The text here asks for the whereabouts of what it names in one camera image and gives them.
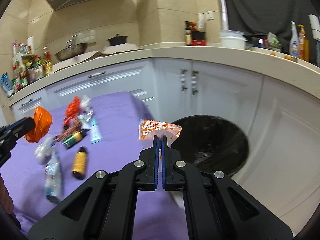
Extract orange plastic bag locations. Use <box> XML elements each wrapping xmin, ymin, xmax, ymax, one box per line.
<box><xmin>65</xmin><ymin>96</ymin><xmax>81</xmax><ymax>119</ymax></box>
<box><xmin>24</xmin><ymin>106</ymin><xmax>53</xmax><ymax>143</ymax></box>

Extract clear plastic wrap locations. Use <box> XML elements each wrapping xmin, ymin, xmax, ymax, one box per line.
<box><xmin>34</xmin><ymin>135</ymin><xmax>54</xmax><ymax>165</ymax></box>

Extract yellow black cylinder bottle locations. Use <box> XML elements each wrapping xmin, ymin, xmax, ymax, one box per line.
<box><xmin>72</xmin><ymin>147</ymin><xmax>87</xmax><ymax>180</ymax></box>

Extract white blue milk pouch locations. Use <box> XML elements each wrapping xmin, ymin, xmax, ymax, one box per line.
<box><xmin>44</xmin><ymin>149</ymin><xmax>62</xmax><ymax>204</ymax></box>

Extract green yellow black can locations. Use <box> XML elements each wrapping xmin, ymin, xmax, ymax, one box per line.
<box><xmin>62</xmin><ymin>129</ymin><xmax>88</xmax><ymax>150</ymax></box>

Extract teal white tube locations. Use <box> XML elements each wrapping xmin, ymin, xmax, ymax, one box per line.
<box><xmin>90</xmin><ymin>118</ymin><xmax>102</xmax><ymax>144</ymax></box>

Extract white tissue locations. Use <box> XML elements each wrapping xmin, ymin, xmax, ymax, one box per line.
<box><xmin>80</xmin><ymin>95</ymin><xmax>92</xmax><ymax>114</ymax></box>

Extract orange white snack wrapper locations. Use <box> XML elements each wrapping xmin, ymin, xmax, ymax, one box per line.
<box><xmin>138</xmin><ymin>119</ymin><xmax>182</xmax><ymax>149</ymax></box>

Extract red white checkered wrapper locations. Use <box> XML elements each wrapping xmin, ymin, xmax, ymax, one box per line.
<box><xmin>54</xmin><ymin>116</ymin><xmax>82</xmax><ymax>142</ymax></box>

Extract black lined trash bin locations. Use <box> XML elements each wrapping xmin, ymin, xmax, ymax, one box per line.
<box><xmin>171</xmin><ymin>115</ymin><xmax>249</xmax><ymax>177</ymax></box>

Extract person's right hand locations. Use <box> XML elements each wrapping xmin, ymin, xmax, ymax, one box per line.
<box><xmin>0</xmin><ymin>177</ymin><xmax>14</xmax><ymax>215</ymax></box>

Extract purple tablecloth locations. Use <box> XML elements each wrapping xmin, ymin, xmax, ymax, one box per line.
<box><xmin>1</xmin><ymin>92</ymin><xmax>188</xmax><ymax>239</ymax></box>

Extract condiment rack with bottles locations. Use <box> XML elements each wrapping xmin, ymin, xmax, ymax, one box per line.
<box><xmin>11</xmin><ymin>36</ymin><xmax>44</xmax><ymax>93</ymax></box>

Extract cooking oil bottle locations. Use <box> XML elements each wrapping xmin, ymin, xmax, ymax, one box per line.
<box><xmin>42</xmin><ymin>46</ymin><xmax>52</xmax><ymax>75</ymax></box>

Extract metal wok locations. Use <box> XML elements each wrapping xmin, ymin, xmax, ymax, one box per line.
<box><xmin>55</xmin><ymin>35</ymin><xmax>88</xmax><ymax>62</ymax></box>

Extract black cast iron pot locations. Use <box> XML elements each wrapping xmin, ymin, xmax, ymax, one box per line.
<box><xmin>107</xmin><ymin>34</ymin><xmax>128</xmax><ymax>46</ymax></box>

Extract white plastic container stack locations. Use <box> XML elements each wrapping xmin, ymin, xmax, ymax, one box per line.
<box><xmin>220</xmin><ymin>30</ymin><xmax>247</xmax><ymax>49</ymax></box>

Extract black red utensil box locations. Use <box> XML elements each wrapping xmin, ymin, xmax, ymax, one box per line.
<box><xmin>191</xmin><ymin>31</ymin><xmax>207</xmax><ymax>46</ymax></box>

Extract dark sauce bottle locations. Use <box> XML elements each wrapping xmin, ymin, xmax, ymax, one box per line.
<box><xmin>184</xmin><ymin>21</ymin><xmax>192</xmax><ymax>46</ymax></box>

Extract white spray bottle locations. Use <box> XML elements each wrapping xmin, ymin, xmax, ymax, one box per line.
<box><xmin>289</xmin><ymin>21</ymin><xmax>298</xmax><ymax>57</ymax></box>

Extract orange soap pump bottle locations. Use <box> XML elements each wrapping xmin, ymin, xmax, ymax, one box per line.
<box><xmin>298</xmin><ymin>24</ymin><xmax>305</xmax><ymax>60</ymax></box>

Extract black curtain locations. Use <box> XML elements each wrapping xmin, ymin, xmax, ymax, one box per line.
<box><xmin>225</xmin><ymin>0</ymin><xmax>319</xmax><ymax>63</ymax></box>

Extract lower drawer handle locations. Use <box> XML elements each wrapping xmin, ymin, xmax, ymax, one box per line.
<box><xmin>21</xmin><ymin>98</ymin><xmax>33</xmax><ymax>106</ymax></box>

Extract drawer handle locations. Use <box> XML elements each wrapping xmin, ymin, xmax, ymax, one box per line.
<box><xmin>88</xmin><ymin>72</ymin><xmax>106</xmax><ymax>79</ymax></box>
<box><xmin>21</xmin><ymin>98</ymin><xmax>33</xmax><ymax>106</ymax></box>

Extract left cabinet door handle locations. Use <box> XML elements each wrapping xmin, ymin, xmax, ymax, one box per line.
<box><xmin>180</xmin><ymin>69</ymin><xmax>188</xmax><ymax>91</ymax></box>

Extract cabinet door handle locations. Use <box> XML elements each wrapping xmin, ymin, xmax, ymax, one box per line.
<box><xmin>180</xmin><ymin>69</ymin><xmax>188</xmax><ymax>91</ymax></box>
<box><xmin>191</xmin><ymin>70</ymin><xmax>199</xmax><ymax>95</ymax></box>

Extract right cabinet door handle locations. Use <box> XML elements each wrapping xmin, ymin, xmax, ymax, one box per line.
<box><xmin>191</xmin><ymin>70</ymin><xmax>199</xmax><ymax>95</ymax></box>

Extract wall power socket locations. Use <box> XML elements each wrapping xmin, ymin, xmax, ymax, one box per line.
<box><xmin>205</xmin><ymin>11</ymin><xmax>214</xmax><ymax>21</ymax></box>

